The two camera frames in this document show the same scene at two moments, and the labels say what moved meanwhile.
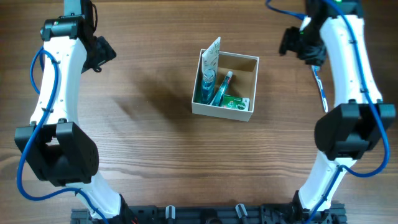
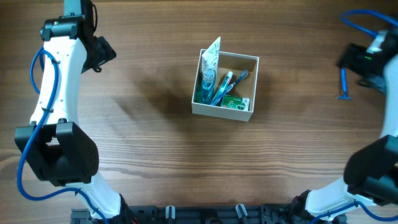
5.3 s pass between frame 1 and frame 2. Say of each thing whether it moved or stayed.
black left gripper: stayed
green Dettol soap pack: stayed
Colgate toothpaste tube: stayed
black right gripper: moved
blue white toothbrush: moved
